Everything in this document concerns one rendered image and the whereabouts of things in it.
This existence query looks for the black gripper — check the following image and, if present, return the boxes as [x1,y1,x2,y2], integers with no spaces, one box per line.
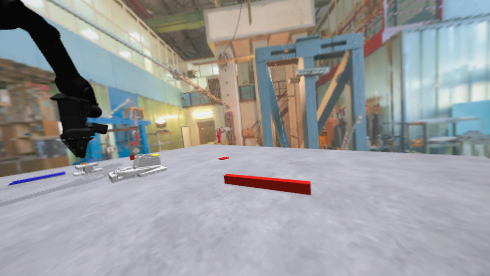
[59,115,96,158]

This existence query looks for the red flat bar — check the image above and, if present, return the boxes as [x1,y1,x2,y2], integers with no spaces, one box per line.
[224,174,311,195]

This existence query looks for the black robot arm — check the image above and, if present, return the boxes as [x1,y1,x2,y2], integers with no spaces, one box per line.
[0,0,103,118]

